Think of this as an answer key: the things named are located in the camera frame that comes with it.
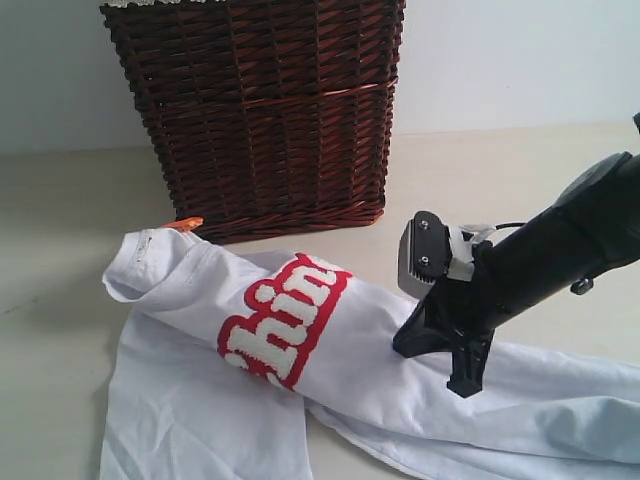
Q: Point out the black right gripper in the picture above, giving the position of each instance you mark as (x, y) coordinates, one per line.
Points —
(454, 318)

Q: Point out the white shirt with red trim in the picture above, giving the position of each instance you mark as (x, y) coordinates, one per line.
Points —
(223, 357)

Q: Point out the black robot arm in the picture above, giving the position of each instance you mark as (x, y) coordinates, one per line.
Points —
(592, 228)

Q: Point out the dark brown wicker basket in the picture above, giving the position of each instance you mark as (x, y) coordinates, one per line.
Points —
(268, 117)

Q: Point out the orange shirt neck tag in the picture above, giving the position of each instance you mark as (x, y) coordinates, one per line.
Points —
(186, 225)

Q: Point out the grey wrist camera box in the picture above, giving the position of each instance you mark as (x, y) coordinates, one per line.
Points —
(430, 251)

